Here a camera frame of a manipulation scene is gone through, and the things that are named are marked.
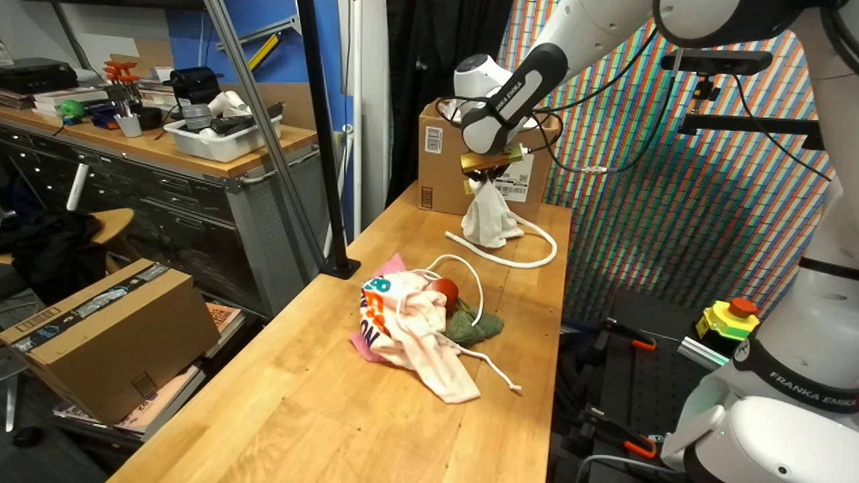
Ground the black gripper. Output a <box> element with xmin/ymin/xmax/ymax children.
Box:
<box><xmin>464</xmin><ymin>145</ymin><xmax>519</xmax><ymax>196</ymax></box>

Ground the white towel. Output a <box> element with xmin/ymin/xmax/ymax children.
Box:
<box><xmin>459</xmin><ymin>180</ymin><xmax>528</xmax><ymax>253</ymax></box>

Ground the white rope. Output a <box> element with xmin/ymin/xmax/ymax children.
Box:
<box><xmin>426</xmin><ymin>214</ymin><xmax>561</xmax><ymax>395</ymax></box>

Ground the peach printed cloth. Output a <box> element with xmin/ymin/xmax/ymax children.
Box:
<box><xmin>357</xmin><ymin>268</ymin><xmax>482</xmax><ymax>404</ymax></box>

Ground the cardboard box with labels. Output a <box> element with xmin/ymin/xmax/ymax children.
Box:
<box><xmin>415</xmin><ymin>96</ymin><xmax>561</xmax><ymax>225</ymax></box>

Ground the red plush ball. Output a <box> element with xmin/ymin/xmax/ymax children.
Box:
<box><xmin>431</xmin><ymin>276</ymin><xmax>462</xmax><ymax>306</ymax></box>

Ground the dark green cloth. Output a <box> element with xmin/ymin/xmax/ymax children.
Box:
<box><xmin>443</xmin><ymin>300</ymin><xmax>506</xmax><ymax>348</ymax></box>

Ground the black stand pole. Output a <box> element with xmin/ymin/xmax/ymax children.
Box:
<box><xmin>296</xmin><ymin>0</ymin><xmax>363</xmax><ymax>278</ymax></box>

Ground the pink cloth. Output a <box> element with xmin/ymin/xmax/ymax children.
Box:
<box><xmin>345</xmin><ymin>253</ymin><xmax>411</xmax><ymax>364</ymax></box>

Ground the colourful striped backdrop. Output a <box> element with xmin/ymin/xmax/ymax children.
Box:
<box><xmin>500</xmin><ymin>0</ymin><xmax>859</xmax><ymax>333</ymax></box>

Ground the grey workbench with wood top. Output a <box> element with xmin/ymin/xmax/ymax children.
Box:
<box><xmin>0</xmin><ymin>104</ymin><xmax>329</xmax><ymax>320</ymax></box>

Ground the silver metal pole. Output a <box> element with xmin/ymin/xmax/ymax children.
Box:
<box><xmin>202</xmin><ymin>0</ymin><xmax>324</xmax><ymax>266</ymax></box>

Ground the white plastic bin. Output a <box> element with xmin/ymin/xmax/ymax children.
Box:
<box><xmin>160</xmin><ymin>104</ymin><xmax>286</xmax><ymax>166</ymax></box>

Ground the yellow red emergency stop button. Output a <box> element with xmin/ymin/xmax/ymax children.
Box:
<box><xmin>696</xmin><ymin>296</ymin><xmax>763</xmax><ymax>344</ymax></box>

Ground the black device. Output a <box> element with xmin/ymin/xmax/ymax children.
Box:
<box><xmin>170</xmin><ymin>65</ymin><xmax>222</xmax><ymax>107</ymax></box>

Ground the blue board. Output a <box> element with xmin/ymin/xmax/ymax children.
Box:
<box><xmin>167</xmin><ymin>0</ymin><xmax>345</xmax><ymax>89</ymax></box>

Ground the wooden stool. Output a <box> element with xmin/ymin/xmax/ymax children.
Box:
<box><xmin>84</xmin><ymin>207</ymin><xmax>136</xmax><ymax>249</ymax></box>

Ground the orange tool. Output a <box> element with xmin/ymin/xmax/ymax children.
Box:
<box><xmin>101</xmin><ymin>56</ymin><xmax>141</xmax><ymax>89</ymax></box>

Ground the large cardboard box black tape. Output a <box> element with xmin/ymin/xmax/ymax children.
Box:
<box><xmin>0</xmin><ymin>257</ymin><xmax>222</xmax><ymax>426</ymax></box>

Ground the green small object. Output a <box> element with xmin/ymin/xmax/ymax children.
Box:
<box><xmin>54</xmin><ymin>99</ymin><xmax>85</xmax><ymax>125</ymax></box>

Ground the black cloth bundle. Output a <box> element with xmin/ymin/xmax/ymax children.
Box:
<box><xmin>0</xmin><ymin>209</ymin><xmax>106</xmax><ymax>306</ymax></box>

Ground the black flat case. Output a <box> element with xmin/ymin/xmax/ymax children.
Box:
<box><xmin>0</xmin><ymin>56</ymin><xmax>80</xmax><ymax>96</ymax></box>

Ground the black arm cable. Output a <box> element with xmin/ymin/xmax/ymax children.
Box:
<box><xmin>535</xmin><ymin>23</ymin><xmax>672</xmax><ymax>180</ymax></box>

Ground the orange handled clamp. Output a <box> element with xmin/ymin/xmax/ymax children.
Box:
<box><xmin>599</xmin><ymin>317</ymin><xmax>662</xmax><ymax>355</ymax></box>
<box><xmin>584</xmin><ymin>404</ymin><xmax>665</xmax><ymax>467</ymax></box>

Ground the black camera on mount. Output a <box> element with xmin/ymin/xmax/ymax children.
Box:
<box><xmin>658</xmin><ymin>49</ymin><xmax>775</xmax><ymax>74</ymax></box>

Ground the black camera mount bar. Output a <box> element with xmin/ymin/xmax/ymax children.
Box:
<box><xmin>676</xmin><ymin>107</ymin><xmax>827</xmax><ymax>155</ymax></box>

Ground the white cylinder handle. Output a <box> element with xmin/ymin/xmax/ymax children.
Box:
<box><xmin>65</xmin><ymin>159</ymin><xmax>92</xmax><ymax>214</ymax></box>

